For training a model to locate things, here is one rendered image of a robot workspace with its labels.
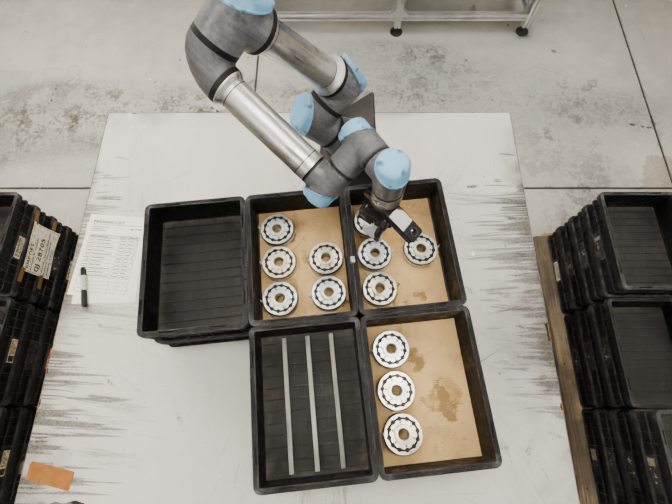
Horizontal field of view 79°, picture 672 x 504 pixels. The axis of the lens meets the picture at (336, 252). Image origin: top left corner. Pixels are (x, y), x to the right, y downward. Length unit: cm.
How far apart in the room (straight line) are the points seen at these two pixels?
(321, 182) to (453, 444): 77
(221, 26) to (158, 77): 206
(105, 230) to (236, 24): 95
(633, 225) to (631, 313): 36
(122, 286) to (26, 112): 188
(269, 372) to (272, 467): 24
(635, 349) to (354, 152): 147
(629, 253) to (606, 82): 150
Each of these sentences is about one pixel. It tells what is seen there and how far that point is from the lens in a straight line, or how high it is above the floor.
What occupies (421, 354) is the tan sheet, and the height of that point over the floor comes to 83.
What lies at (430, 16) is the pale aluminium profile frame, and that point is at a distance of 303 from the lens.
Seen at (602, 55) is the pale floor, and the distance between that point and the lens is 338.
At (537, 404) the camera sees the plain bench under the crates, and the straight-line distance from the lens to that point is 146.
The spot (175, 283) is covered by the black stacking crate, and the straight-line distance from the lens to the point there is 134.
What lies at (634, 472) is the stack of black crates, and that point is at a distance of 193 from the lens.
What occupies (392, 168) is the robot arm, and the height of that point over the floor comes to 130.
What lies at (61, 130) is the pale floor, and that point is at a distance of 303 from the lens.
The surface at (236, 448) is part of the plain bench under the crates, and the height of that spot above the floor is 70.
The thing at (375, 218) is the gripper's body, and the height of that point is 109.
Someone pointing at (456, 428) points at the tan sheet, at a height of 83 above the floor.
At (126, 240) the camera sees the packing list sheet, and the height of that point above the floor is 70.
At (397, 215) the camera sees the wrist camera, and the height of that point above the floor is 111.
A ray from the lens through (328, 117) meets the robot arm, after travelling 129.
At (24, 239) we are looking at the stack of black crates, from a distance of 209.
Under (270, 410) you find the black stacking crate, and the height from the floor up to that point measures 83.
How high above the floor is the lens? 203
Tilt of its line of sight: 70 degrees down
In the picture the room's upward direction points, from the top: 1 degrees counter-clockwise
